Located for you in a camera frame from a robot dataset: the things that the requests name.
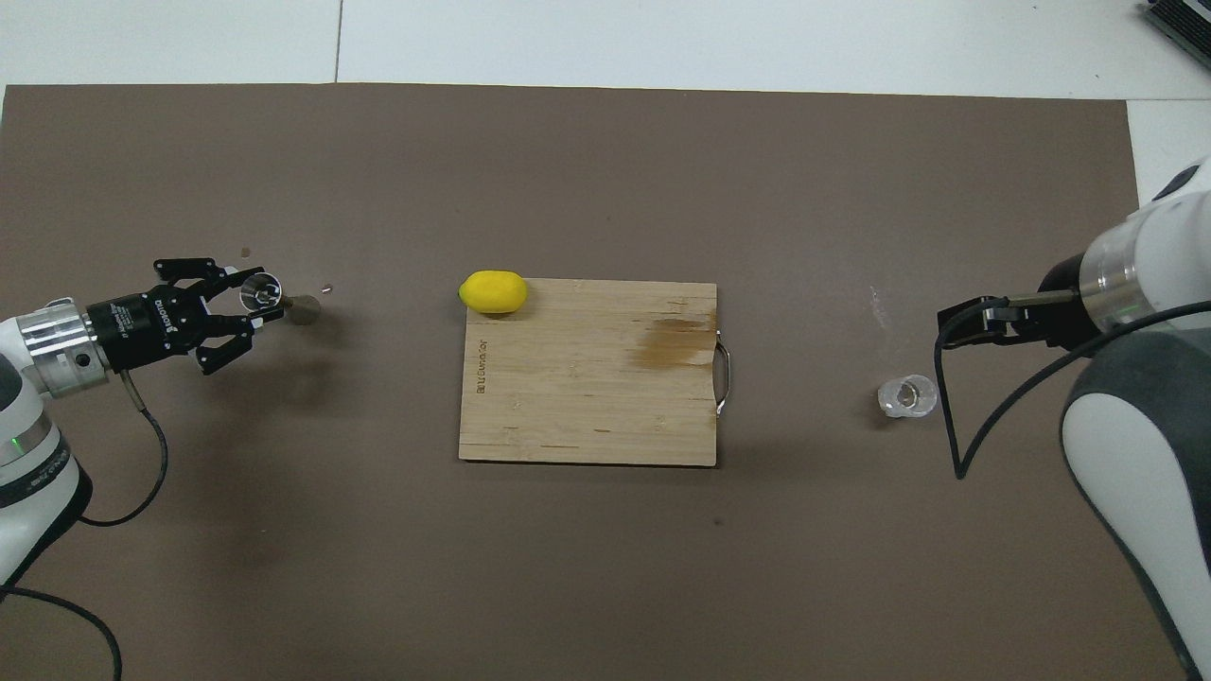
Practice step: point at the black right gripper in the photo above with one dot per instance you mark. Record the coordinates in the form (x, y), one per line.
(1069, 307)

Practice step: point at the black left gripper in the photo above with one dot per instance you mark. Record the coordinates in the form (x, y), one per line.
(142, 326)

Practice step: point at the steel measuring jigger cup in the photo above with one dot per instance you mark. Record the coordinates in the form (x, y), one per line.
(305, 309)

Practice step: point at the yellow lemon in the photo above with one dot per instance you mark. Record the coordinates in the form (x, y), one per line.
(493, 291)

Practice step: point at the dark ridged device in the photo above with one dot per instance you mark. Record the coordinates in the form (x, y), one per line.
(1183, 24)

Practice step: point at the brown table mat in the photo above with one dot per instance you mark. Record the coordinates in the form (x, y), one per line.
(568, 170)

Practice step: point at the wooden cutting board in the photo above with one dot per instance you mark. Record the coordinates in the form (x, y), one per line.
(587, 397)

